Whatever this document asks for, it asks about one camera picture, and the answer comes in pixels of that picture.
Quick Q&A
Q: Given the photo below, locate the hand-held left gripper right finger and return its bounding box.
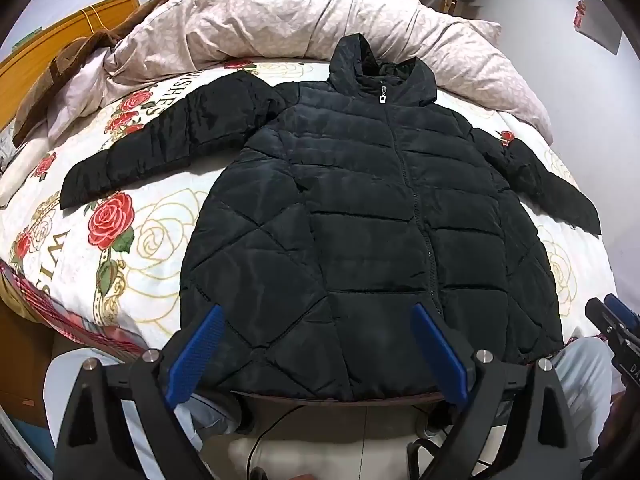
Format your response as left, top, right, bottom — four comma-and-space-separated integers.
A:
409, 303, 586, 480

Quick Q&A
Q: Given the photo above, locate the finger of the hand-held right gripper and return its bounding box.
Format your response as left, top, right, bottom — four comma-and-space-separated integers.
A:
585, 298, 623, 348
603, 293, 638, 322

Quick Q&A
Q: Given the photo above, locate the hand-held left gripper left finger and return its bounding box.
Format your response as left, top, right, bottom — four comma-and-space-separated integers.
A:
52, 304, 226, 480

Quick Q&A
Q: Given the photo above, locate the black puffer jacket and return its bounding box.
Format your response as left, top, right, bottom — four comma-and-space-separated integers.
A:
60, 33, 602, 402

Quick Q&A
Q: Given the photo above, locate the rose printed blanket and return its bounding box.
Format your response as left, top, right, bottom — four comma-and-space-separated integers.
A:
0, 57, 618, 361

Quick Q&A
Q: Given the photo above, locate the white pillow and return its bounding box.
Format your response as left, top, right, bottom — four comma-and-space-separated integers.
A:
0, 137, 58, 211

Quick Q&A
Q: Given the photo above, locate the pale pink pillow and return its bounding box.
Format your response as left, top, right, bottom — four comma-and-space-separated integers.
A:
47, 47, 123, 133

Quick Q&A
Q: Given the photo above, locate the brown blanket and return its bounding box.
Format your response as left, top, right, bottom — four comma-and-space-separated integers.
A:
11, 0, 183, 148

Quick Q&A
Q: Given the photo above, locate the pale pink quilt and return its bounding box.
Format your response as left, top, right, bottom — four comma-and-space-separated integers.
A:
102, 0, 553, 143

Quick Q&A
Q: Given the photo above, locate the wooden headboard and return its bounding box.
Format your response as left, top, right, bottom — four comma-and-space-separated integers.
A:
0, 0, 141, 131

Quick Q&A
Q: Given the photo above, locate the green card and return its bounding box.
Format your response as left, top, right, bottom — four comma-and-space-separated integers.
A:
10, 30, 40, 52

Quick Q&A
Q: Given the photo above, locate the black floor cable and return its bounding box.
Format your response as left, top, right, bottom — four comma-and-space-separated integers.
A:
247, 402, 311, 480

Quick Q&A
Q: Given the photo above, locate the wooden bed frame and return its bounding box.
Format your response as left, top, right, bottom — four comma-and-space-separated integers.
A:
0, 285, 56, 426

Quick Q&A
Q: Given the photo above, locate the grey wall box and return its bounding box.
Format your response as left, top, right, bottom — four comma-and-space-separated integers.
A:
575, 0, 623, 56

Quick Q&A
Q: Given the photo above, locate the yellow cord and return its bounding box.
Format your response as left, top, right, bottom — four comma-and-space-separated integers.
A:
75, 5, 113, 36

